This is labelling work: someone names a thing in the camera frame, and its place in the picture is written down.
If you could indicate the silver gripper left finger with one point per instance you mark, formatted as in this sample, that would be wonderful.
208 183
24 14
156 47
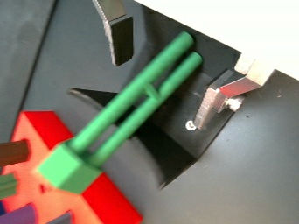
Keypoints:
119 29

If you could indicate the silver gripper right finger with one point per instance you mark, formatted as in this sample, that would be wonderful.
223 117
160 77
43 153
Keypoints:
248 76

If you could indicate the green three prong object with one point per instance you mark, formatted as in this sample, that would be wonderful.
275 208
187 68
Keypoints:
128 110

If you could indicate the black curved fixture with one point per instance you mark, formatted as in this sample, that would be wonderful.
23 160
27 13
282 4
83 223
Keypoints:
173 146

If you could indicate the red peg board base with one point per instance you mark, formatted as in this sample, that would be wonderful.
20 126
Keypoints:
100 205

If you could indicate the brown hexagonal peg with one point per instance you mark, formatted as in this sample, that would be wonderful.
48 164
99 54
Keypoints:
13 152

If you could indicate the green star peg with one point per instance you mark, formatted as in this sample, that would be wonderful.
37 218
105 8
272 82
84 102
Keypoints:
8 184

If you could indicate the light blue grey peg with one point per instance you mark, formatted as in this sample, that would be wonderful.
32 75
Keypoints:
63 219

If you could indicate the purple cylinder peg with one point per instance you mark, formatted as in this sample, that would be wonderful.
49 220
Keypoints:
20 216

